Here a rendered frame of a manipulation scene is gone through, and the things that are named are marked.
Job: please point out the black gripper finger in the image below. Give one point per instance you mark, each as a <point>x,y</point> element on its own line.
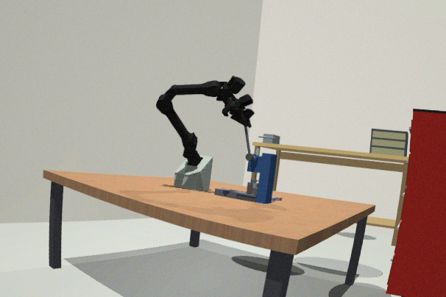
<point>247,116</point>
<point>238,116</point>

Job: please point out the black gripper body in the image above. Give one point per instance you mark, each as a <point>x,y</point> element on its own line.
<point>231,107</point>

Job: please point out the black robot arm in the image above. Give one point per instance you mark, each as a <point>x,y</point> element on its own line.
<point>222,90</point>

